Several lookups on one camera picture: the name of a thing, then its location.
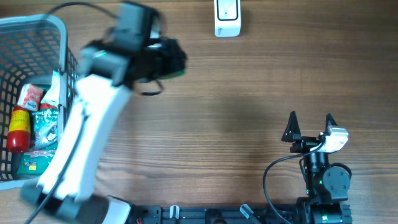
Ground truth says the red white snack packet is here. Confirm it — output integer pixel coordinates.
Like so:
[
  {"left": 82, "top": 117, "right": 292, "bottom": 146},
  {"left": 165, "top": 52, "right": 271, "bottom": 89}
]
[{"left": 17, "top": 84, "right": 44, "bottom": 111}]

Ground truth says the white barcode scanner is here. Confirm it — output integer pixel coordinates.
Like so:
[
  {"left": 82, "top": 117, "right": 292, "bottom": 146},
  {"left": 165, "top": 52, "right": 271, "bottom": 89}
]
[{"left": 213, "top": 0, "right": 241, "bottom": 38}]

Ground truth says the red sauce bottle green cap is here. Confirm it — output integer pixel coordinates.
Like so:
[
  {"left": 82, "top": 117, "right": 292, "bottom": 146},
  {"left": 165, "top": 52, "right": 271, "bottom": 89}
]
[{"left": 7, "top": 105, "right": 31, "bottom": 153}]

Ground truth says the mint green white pouch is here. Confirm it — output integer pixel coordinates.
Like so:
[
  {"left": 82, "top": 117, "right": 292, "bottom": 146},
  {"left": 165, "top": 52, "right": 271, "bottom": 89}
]
[{"left": 40, "top": 72, "right": 60, "bottom": 109}]

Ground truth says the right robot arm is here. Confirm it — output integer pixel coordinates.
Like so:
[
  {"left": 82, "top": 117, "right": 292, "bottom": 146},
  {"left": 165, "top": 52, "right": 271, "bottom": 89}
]
[{"left": 281, "top": 111, "right": 353, "bottom": 223}]

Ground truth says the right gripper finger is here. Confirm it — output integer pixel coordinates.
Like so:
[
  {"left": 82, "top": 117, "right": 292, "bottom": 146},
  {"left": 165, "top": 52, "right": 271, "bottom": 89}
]
[
  {"left": 325, "top": 113, "right": 337, "bottom": 129},
  {"left": 281, "top": 111, "right": 302, "bottom": 142}
]

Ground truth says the black right camera cable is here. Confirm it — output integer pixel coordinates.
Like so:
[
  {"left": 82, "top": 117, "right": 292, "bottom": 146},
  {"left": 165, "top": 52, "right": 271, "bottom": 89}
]
[{"left": 262, "top": 141, "right": 326, "bottom": 224}]

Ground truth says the green 3M gloves package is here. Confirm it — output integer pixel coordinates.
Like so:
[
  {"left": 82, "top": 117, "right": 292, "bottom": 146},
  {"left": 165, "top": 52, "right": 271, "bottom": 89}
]
[{"left": 17, "top": 108, "right": 58, "bottom": 175}]

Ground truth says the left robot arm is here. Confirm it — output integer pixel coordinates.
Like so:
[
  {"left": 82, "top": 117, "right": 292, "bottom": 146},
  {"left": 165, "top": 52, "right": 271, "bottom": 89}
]
[{"left": 21, "top": 38, "right": 187, "bottom": 223}]

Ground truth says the green lid jar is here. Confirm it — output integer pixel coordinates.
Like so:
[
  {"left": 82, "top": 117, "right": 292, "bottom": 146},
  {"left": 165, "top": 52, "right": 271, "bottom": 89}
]
[{"left": 159, "top": 70, "right": 185, "bottom": 80}]

